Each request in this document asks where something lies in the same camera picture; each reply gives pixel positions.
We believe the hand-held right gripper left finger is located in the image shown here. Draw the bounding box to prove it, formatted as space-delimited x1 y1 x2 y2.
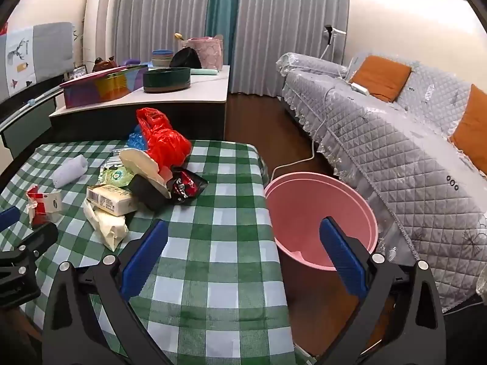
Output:
41 218 172 365

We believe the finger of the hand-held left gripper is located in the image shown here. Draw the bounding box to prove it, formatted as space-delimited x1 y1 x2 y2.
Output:
0 205 20 233
0 221 59 309

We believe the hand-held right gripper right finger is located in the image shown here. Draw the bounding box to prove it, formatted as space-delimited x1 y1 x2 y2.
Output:
317 216 447 365

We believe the red and white packet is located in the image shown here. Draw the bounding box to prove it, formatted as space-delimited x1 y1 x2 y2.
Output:
26 184 63 229

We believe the cream wrapper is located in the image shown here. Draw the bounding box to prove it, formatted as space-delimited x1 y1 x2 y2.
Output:
83 200 130 252

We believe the pink plastic basin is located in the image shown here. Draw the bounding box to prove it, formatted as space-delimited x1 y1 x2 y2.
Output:
264 172 378 272

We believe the black box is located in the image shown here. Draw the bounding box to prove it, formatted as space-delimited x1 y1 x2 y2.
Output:
127 174 172 211

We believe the cream labelled packet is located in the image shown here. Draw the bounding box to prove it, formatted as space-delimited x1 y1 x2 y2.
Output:
86 183 138 217

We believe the white cloth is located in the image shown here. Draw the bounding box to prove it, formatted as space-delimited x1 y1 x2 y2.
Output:
51 155 89 189

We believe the black and red snack wrapper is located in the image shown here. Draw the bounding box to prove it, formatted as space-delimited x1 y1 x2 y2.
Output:
167 167 208 204

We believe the green printed packet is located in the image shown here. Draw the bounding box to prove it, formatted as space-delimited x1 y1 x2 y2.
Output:
98 165 135 188

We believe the clear plastic bag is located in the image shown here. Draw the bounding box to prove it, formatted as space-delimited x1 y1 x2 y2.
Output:
100 146 128 172

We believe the red plastic bag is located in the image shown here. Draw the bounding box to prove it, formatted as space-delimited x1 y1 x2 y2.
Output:
136 107 193 168

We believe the blue plastic bag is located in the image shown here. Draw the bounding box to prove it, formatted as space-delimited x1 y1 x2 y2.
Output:
127 123 147 151

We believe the green checked tablecloth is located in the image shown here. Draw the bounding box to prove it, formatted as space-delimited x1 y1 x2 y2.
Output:
0 139 316 365

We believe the white rod blue fitting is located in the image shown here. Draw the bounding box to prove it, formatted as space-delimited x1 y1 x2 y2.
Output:
0 87 63 132

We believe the grey quilted sofa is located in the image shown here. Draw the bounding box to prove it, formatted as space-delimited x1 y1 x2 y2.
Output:
278 51 487 312

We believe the colourful tin box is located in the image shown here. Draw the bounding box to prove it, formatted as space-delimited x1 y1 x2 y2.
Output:
59 64 149 109

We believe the white top coffee table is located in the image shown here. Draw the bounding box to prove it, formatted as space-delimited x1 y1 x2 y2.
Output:
49 64 231 149

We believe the grey television cover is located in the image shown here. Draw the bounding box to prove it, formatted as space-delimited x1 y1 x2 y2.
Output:
0 22 75 101

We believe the brown teapot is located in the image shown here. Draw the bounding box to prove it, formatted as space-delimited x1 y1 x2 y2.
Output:
92 56 117 73

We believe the dark green round box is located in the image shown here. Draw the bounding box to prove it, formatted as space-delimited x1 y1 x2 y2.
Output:
142 67 191 94

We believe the orange cushion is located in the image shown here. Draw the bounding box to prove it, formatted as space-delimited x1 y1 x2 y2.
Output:
350 55 412 103
449 84 487 166

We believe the dry twig decoration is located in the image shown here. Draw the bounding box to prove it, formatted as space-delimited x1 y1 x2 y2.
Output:
74 19 85 65

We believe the stack of colourful bowls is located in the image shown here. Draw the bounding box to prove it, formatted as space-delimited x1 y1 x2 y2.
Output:
151 49 176 70

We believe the black hat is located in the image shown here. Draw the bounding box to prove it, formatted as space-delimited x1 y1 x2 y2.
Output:
169 47 201 70

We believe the pink fabric basket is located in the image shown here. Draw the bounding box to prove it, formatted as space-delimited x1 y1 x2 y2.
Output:
182 35 224 71

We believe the white standing air conditioner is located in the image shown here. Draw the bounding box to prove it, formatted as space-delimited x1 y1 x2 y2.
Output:
83 0 119 71

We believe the grey curtain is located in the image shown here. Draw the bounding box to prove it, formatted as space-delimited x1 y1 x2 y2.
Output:
230 0 351 97
114 0 214 65

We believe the teal curtain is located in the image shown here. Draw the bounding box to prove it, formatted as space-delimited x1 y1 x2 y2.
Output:
205 0 242 65

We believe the white cable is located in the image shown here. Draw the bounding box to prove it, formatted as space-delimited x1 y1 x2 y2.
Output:
271 84 331 183

